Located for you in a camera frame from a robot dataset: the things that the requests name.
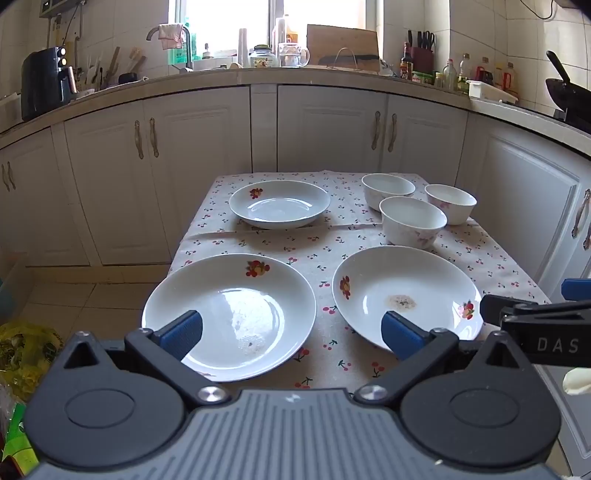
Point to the floral glass jar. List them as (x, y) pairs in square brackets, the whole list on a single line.
[(262, 56)]

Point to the water heater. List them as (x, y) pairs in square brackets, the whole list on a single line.
[(53, 8)]

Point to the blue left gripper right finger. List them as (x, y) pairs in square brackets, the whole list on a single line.
[(402, 336)]

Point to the glass pitcher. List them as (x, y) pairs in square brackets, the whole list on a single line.
[(293, 55)]

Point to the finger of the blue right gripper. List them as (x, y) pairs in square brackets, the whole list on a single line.
[(494, 310), (576, 289)]

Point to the white tray on counter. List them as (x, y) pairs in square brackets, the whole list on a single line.
[(484, 91)]

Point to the pink cloth on faucet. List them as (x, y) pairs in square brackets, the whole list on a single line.
[(170, 36)]

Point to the white plate with stain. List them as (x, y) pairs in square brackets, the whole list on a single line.
[(426, 289)]

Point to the green box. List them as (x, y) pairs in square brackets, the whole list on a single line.
[(18, 453)]

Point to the kitchen faucet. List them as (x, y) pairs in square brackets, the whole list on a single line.
[(186, 45)]

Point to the wooden cutting board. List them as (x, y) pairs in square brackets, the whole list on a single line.
[(343, 48)]

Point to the cherry print tablecloth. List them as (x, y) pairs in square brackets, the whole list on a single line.
[(334, 355)]

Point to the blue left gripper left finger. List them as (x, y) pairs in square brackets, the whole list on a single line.
[(174, 340)]

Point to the white bowl front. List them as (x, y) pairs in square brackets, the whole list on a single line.
[(411, 222)]

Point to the knife block with knives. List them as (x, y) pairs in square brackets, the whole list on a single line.
[(422, 50)]

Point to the dark soy sauce bottle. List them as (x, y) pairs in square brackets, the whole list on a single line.
[(406, 64)]

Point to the black wok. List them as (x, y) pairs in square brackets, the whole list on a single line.
[(573, 101)]

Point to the yellow plastic bag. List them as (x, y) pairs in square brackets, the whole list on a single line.
[(27, 352)]

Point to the black air fryer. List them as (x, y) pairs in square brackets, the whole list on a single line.
[(47, 82)]

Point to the white bowl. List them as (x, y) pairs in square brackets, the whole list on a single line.
[(411, 222), (379, 186), (456, 204)]

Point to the white kitchen cabinets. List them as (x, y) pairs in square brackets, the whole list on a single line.
[(104, 189)]

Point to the gloved right hand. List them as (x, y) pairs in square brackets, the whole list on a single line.
[(577, 382)]

